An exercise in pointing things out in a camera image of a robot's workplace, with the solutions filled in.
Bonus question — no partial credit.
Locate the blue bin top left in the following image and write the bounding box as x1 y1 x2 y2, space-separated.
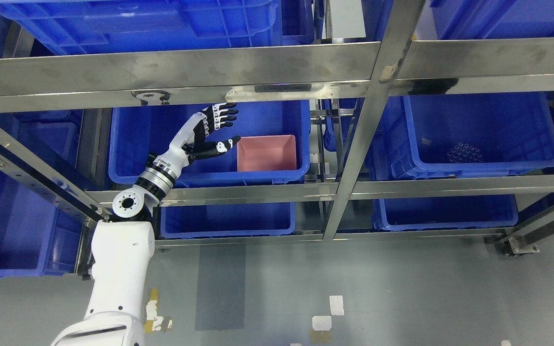
0 0 315 55

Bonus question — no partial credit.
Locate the blue bin right middle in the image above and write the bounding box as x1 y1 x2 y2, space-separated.
364 92 554 180

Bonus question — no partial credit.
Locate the steel shelf rack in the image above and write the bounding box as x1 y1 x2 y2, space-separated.
0 0 554 277

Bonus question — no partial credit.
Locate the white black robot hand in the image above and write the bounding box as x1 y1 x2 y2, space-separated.
143 103 240 180

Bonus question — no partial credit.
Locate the blue bin top right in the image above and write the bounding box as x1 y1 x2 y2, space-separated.
414 0 554 41

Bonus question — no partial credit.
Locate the blue bin bottom centre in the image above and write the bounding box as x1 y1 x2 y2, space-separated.
160 202 296 239

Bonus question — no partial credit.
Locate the white robot forearm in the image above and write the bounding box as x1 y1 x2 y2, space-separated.
52 152 189 346

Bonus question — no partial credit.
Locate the blue bin left side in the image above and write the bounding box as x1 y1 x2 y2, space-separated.
0 110 83 278

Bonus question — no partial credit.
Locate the blue bin holding pink box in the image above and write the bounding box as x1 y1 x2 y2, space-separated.
108 100 311 188

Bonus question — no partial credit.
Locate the blue bin bottom right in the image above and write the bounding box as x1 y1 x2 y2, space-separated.
371 195 518 232

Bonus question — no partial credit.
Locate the pink plastic storage box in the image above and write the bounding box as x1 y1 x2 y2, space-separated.
237 135 297 172

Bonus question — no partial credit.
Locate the dark small parts cluster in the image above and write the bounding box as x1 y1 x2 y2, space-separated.
447 142 484 164

